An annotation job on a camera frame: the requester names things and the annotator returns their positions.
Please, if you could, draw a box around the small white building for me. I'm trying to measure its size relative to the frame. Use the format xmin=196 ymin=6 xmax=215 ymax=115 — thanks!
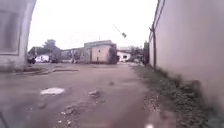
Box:
xmin=116 ymin=49 xmax=133 ymax=63

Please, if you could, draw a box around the beige boxy building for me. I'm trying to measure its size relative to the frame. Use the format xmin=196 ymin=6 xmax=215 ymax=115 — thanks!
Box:
xmin=81 ymin=39 xmax=119 ymax=65

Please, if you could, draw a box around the brown dirt road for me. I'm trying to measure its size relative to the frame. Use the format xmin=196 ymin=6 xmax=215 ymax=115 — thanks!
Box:
xmin=0 ymin=62 xmax=178 ymax=128

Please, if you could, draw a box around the tree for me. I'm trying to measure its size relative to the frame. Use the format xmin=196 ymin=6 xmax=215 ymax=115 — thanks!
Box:
xmin=41 ymin=38 xmax=63 ymax=63

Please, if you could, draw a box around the white vehicle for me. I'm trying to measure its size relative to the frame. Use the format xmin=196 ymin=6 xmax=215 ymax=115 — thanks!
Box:
xmin=34 ymin=54 xmax=51 ymax=64

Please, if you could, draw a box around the dark vehicle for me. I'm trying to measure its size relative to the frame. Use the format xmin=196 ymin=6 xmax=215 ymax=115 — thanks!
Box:
xmin=27 ymin=56 xmax=37 ymax=65

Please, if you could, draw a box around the grey building with window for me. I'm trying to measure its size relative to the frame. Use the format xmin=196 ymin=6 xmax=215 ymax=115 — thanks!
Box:
xmin=0 ymin=0 xmax=38 ymax=72

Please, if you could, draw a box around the rough verge along wall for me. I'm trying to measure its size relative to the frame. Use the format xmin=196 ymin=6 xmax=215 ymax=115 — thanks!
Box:
xmin=132 ymin=63 xmax=224 ymax=128

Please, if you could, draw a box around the pale wall with brown pillars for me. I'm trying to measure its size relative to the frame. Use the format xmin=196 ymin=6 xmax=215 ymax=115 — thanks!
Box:
xmin=147 ymin=0 xmax=224 ymax=113

